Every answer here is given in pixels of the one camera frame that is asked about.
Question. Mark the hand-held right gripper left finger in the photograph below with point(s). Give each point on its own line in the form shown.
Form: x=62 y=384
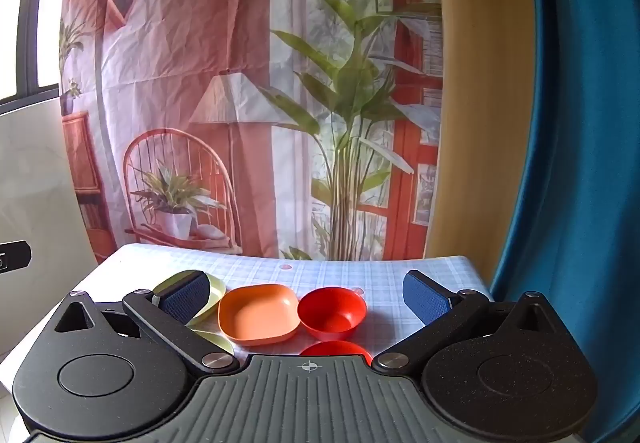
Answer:
x=187 y=298

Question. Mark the dark window frame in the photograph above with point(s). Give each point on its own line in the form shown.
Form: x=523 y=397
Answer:
x=30 y=23

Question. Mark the red round bowl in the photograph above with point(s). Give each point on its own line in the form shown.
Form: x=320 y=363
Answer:
x=330 y=310
x=335 y=348

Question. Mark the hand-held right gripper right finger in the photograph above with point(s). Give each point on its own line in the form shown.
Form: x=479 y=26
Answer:
x=427 y=300

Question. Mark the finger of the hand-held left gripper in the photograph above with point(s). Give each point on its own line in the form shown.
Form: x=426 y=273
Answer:
x=17 y=257

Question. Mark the blue curtain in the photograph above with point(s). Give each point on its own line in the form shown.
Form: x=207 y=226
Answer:
x=575 y=123

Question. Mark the green square bowl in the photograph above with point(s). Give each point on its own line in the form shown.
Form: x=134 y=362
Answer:
x=217 y=294

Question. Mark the yellow wooden board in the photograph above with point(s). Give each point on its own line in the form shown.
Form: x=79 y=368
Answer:
x=480 y=98

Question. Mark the white panel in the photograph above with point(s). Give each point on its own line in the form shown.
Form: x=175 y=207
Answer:
x=40 y=183

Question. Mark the printed backdrop cloth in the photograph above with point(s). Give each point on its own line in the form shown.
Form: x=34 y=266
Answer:
x=200 y=48

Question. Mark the orange square bowl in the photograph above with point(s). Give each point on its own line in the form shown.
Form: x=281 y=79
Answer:
x=255 y=315

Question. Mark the blue plaid tablecloth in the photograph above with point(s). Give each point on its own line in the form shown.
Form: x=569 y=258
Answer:
x=350 y=273

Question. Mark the light green plate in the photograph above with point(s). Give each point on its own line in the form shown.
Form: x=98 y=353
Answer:
x=215 y=341

